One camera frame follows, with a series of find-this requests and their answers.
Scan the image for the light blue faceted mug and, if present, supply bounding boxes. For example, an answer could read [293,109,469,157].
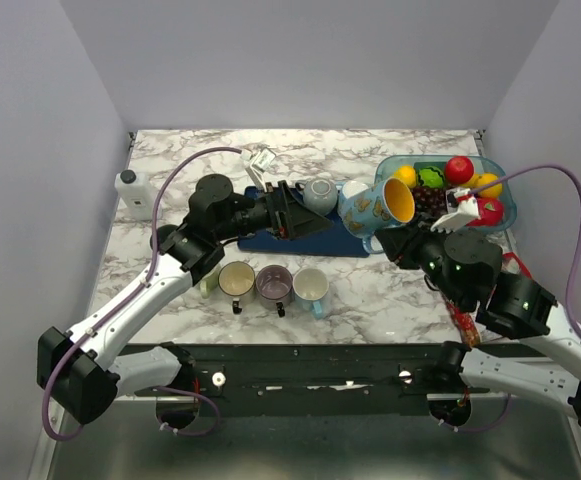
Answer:
[293,267,331,319]

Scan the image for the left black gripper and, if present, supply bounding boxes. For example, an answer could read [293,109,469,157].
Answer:
[215,180,331,242]

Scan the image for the orange toy orange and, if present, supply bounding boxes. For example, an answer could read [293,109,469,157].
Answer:
[474,173,503,199]

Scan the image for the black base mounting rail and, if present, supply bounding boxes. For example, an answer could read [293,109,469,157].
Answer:
[119,343,506,419]

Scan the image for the red snack bag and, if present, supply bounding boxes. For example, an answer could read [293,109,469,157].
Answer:
[442,252,534,351]

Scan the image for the purple toy grapes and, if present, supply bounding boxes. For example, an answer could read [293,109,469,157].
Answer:
[412,186,448,219]

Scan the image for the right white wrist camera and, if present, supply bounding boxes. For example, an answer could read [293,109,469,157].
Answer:
[430,187,481,233]

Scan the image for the yellow toy lemon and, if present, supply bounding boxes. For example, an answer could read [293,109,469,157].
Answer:
[393,165,417,189]

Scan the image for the white bottle black cap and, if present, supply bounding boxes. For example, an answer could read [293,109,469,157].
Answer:
[114,169,157,221]

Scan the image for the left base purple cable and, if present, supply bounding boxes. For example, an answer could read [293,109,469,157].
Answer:
[157,384,221,438]

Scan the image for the cream textured mug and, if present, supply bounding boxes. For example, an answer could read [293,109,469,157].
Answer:
[218,261,256,315]

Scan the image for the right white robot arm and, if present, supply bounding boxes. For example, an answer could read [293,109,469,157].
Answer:
[375,222,581,427]

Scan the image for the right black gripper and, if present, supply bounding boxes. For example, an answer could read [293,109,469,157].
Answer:
[375,211,468,309]

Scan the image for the teal plastic fruit basket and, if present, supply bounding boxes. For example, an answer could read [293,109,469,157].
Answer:
[374,154,517,234]

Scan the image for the red toy dragon fruit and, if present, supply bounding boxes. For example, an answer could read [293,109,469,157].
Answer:
[469,197,505,227]

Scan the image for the light green mug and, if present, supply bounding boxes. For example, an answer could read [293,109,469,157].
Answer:
[198,264,221,299]

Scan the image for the blue white mug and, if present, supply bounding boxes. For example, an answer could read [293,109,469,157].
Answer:
[338,180,369,203]

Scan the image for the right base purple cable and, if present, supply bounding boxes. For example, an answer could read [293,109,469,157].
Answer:
[437,392,514,435]

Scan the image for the grey-blue round mug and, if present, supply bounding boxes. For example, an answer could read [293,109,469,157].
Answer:
[295,178,338,216]

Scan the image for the blue mug tan rim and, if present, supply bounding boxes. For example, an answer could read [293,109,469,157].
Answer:
[340,177,416,254]

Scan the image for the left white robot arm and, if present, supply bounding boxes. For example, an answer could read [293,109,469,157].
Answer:
[36,174,333,425]

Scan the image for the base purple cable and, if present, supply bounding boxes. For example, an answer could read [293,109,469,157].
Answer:
[157,384,221,438]
[437,392,514,435]

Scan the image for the green toy watermelon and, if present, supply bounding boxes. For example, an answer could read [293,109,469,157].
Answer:
[417,166,446,189]

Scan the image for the lilac mug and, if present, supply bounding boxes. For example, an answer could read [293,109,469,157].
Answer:
[255,265,294,318]

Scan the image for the red toy apple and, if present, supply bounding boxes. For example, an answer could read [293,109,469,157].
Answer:
[444,156,475,185]

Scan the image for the yellow toy banana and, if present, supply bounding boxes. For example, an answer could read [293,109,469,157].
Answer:
[461,174,480,189]

